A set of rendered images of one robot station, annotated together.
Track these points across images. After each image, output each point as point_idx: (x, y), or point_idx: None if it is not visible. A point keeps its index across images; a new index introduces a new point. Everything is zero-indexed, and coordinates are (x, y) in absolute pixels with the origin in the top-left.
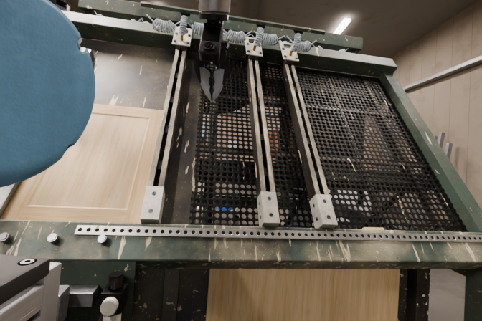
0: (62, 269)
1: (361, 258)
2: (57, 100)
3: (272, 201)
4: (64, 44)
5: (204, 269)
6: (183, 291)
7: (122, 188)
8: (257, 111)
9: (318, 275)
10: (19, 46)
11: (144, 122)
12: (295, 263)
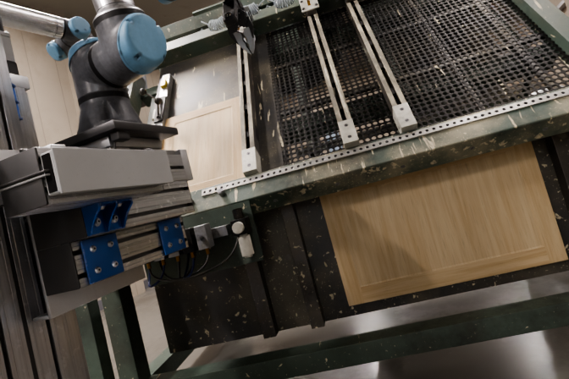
0: (201, 219)
1: (446, 143)
2: (156, 41)
3: (350, 126)
4: (152, 24)
5: (320, 215)
6: (308, 239)
7: (225, 162)
8: (324, 59)
9: (436, 190)
10: (144, 27)
11: (229, 111)
12: (381, 167)
